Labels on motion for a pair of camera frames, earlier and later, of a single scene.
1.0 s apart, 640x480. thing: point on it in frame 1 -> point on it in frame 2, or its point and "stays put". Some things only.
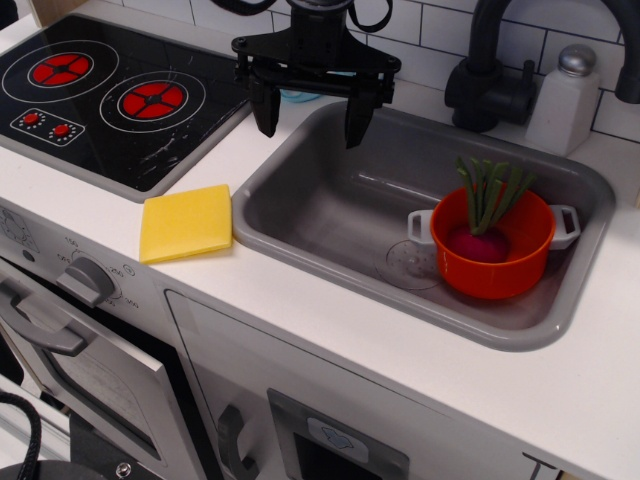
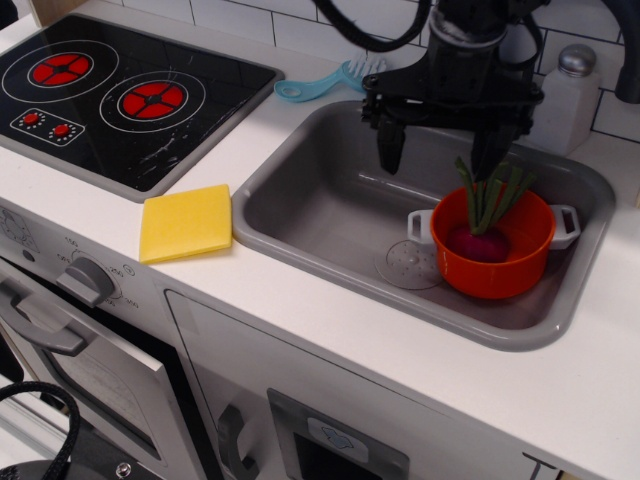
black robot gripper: [318, 53] -> [456, 81]
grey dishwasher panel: [307, 444] stays put
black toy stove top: [122, 112] stays put
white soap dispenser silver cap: [564, 112] stays put
